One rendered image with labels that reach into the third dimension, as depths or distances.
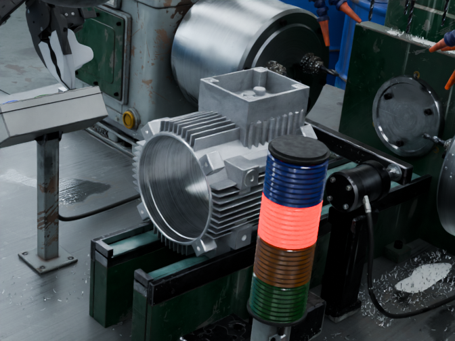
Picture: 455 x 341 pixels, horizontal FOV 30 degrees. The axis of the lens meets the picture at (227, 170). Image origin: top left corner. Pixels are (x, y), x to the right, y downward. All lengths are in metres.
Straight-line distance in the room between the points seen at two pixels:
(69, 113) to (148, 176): 0.16
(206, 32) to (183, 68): 0.09
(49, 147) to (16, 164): 0.43
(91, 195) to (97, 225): 0.11
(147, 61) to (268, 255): 0.88
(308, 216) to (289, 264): 0.05
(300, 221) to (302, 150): 0.07
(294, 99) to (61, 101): 0.35
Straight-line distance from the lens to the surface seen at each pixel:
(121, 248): 1.21
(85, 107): 1.30
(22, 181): 1.66
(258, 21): 1.51
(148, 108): 1.69
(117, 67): 1.72
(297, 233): 0.83
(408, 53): 1.52
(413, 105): 1.52
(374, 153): 1.32
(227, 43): 1.52
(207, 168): 1.09
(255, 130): 1.15
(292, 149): 0.81
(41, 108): 1.26
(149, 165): 1.22
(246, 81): 1.25
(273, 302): 0.87
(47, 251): 1.38
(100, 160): 1.74
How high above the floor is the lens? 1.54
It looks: 25 degrees down
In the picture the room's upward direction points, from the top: 6 degrees clockwise
